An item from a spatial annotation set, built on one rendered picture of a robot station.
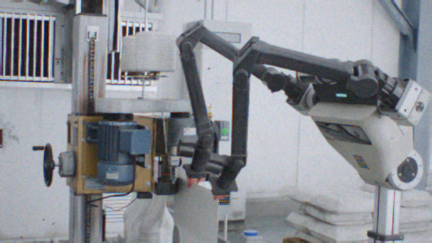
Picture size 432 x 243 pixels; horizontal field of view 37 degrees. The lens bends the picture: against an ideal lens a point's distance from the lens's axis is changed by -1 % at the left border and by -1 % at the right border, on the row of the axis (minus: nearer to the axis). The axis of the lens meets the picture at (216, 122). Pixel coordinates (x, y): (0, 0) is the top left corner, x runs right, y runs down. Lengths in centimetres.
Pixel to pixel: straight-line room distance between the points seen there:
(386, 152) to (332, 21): 576
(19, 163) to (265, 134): 318
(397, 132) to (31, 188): 369
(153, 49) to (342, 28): 569
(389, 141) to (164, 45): 92
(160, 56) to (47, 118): 295
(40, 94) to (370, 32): 447
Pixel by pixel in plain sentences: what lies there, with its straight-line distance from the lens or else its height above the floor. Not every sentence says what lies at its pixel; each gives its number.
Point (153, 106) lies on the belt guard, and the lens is 258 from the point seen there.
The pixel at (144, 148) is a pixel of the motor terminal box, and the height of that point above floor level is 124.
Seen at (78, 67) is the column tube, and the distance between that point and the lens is 269.
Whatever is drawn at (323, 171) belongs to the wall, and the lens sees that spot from 796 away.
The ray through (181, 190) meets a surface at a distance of 278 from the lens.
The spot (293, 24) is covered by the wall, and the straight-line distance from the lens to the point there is 767.
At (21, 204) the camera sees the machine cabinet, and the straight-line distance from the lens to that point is 543.
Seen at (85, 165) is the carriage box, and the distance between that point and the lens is 266.
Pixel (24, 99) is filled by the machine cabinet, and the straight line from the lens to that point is 534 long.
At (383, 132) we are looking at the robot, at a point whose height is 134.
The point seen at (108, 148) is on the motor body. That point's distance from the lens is 249.
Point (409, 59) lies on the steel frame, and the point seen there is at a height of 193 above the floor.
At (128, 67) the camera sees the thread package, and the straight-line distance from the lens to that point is 277.
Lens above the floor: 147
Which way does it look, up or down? 3 degrees down
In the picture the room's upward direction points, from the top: 2 degrees clockwise
